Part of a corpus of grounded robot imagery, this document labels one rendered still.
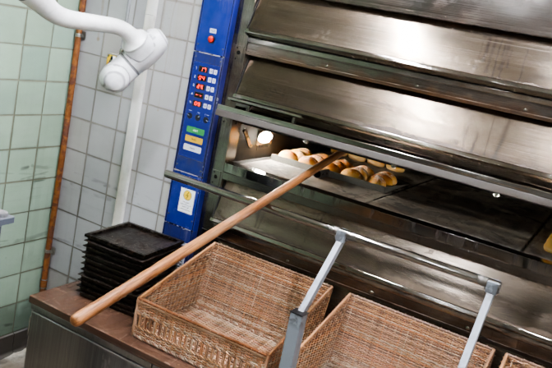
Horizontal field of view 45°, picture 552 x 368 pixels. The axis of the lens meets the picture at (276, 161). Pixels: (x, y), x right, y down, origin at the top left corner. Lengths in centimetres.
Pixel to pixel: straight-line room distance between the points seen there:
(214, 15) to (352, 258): 111
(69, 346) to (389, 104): 149
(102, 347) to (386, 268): 107
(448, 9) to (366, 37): 30
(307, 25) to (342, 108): 35
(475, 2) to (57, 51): 182
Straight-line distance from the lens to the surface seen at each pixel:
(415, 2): 248
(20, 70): 310
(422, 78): 243
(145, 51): 250
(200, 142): 281
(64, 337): 273
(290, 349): 208
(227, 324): 275
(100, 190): 322
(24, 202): 330
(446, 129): 241
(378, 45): 248
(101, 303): 164
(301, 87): 261
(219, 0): 278
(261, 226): 272
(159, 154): 298
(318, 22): 260
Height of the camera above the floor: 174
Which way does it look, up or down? 11 degrees down
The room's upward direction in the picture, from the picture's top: 11 degrees clockwise
